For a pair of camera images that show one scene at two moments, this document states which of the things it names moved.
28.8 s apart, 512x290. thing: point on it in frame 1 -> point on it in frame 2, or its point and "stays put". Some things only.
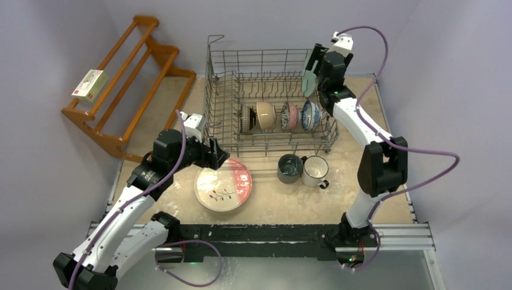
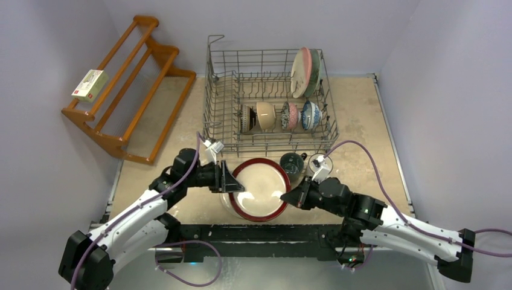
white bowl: [266, 115] stays put
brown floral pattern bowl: [290, 116] stays put
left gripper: [211, 156] -> [224, 182]
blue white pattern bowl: [311, 115] stays put
